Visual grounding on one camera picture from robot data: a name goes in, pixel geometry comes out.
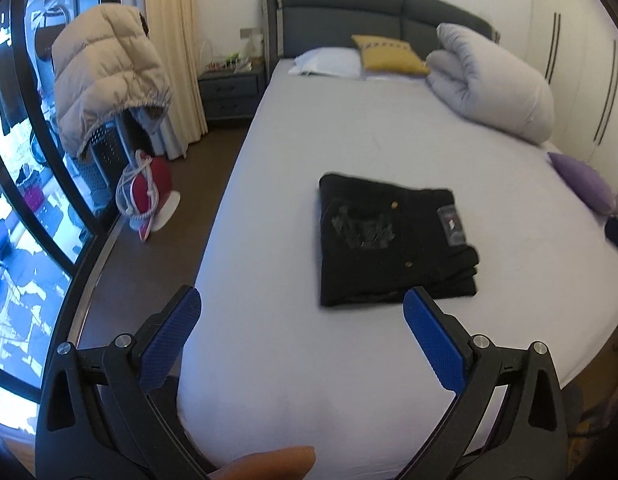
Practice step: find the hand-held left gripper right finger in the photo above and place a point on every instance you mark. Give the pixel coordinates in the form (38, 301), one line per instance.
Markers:
(434, 340)

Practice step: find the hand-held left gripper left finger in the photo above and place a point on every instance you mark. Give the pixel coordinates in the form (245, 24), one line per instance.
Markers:
(169, 340)

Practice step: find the black pants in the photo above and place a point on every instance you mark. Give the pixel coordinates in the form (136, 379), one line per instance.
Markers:
(389, 255)

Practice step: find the person's left hand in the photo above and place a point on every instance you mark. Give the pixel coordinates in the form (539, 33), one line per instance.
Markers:
(269, 465)

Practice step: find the purple pillow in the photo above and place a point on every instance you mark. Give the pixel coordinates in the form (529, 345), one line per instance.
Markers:
(586, 182)

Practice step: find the white wardrobe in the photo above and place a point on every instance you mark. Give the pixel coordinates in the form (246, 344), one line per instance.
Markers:
(584, 60)

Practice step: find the grey perforated chair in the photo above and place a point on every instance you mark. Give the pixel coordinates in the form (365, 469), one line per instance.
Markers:
(109, 155)

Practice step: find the folded pale grey duvet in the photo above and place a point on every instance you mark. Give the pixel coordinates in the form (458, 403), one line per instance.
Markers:
(494, 85)

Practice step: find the bed with white sheet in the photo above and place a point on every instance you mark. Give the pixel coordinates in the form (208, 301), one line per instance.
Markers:
(289, 185)

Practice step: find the large window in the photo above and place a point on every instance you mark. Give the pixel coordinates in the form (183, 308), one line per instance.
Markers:
(29, 185)

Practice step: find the grey nightstand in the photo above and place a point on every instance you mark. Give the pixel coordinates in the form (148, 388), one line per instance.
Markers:
(231, 95)

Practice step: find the beige puffer jacket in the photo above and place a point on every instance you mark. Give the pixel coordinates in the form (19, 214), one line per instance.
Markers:
(106, 75)

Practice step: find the yellow pillow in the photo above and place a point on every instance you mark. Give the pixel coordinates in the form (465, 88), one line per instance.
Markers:
(389, 55)

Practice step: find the cream curtain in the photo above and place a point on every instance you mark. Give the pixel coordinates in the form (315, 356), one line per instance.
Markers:
(174, 50)

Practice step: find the white pillow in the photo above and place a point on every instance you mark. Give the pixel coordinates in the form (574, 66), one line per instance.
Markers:
(329, 62)

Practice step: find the grey padded headboard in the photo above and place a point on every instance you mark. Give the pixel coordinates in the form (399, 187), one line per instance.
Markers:
(339, 20)

